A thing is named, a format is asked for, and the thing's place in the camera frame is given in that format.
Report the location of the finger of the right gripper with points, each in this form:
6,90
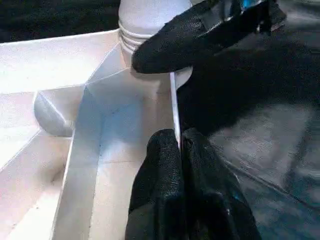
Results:
187,42

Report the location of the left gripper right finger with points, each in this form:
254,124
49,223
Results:
215,200

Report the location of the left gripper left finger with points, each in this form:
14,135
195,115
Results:
160,180

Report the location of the white plastic table leg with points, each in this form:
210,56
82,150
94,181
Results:
150,15

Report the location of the white plastic table top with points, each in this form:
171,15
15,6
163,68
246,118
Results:
37,62

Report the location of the black mat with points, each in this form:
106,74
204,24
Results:
262,125

